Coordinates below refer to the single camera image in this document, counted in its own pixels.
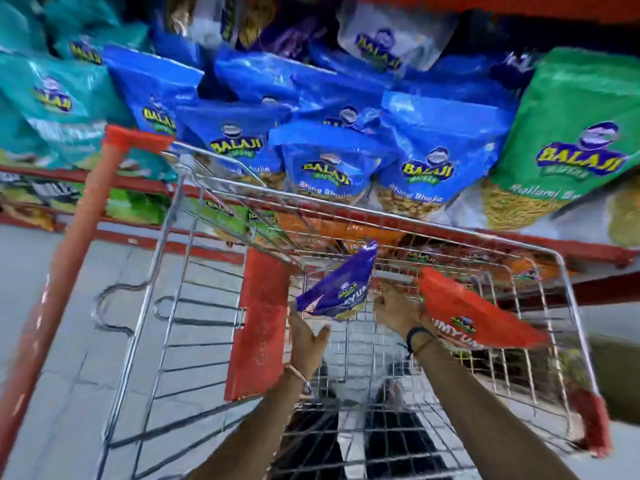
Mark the person's left hand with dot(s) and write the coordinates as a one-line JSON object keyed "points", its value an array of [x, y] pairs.
{"points": [[306, 347]]}

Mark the person's right hand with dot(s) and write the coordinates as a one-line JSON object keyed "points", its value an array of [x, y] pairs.
{"points": [[402, 312]]}

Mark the person's right fingers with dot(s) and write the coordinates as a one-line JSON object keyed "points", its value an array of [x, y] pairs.
{"points": [[391, 295]]}

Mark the person's left thumb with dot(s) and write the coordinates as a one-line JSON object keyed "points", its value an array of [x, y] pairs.
{"points": [[323, 337]]}

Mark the orange snack packet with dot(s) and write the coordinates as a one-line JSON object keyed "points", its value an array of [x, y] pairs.
{"points": [[475, 314]]}

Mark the person's left forearm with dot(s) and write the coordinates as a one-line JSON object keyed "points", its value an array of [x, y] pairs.
{"points": [[260, 429]]}

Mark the person's right forearm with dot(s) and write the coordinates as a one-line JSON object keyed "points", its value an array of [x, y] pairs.
{"points": [[480, 409]]}

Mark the thin metal wrist bangle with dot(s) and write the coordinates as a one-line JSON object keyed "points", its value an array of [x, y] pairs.
{"points": [[298, 375]]}

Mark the dark thread wrist band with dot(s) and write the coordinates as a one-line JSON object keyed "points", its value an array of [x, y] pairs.
{"points": [[418, 336]]}

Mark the purple snack packet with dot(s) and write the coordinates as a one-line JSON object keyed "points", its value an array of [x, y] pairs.
{"points": [[340, 289]]}

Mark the red plastic cart seat flap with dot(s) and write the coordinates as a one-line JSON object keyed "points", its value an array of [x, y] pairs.
{"points": [[260, 324]]}

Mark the row of small orange packets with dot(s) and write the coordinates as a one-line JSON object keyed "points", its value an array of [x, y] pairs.
{"points": [[330, 232]]}

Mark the person's left leg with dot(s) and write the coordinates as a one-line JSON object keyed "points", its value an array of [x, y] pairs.
{"points": [[312, 434]]}

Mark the person's leg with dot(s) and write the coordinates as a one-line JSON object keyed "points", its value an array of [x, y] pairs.
{"points": [[400, 434], [312, 434]]}

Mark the person's right leg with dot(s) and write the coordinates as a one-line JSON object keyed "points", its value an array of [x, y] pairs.
{"points": [[400, 434]]}

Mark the red metal shelf rack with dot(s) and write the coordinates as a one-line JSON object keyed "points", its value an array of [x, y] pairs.
{"points": [[550, 247]]}

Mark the pile of blue snack packets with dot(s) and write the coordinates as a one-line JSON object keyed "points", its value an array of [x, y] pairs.
{"points": [[325, 134]]}

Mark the row of small green packets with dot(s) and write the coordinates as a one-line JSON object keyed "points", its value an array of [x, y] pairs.
{"points": [[135, 204]]}

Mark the large green snack packet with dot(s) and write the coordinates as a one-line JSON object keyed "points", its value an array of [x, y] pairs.
{"points": [[565, 139]]}

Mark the white snack packet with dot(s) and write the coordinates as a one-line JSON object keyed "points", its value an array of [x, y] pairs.
{"points": [[395, 39]]}

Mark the yellow clear snack packet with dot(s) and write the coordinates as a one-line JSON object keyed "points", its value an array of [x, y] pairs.
{"points": [[250, 17]]}

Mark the dark snack packet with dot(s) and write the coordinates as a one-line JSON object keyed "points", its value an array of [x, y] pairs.
{"points": [[30, 197]]}

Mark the pile of teal snack packets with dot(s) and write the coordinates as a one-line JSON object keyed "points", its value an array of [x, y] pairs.
{"points": [[50, 94]]}

